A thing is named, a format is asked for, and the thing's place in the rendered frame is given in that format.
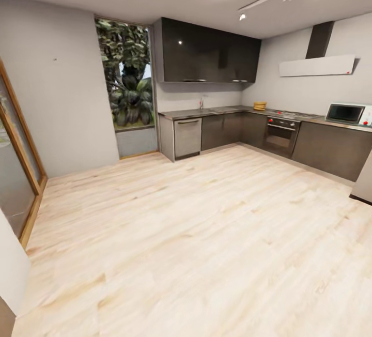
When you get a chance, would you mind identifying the popcorn bag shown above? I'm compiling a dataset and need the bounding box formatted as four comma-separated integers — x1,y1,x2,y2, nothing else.
254,102,267,111

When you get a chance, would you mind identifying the microwave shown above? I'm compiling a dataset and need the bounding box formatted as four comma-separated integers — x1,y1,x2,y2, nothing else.
325,102,372,127

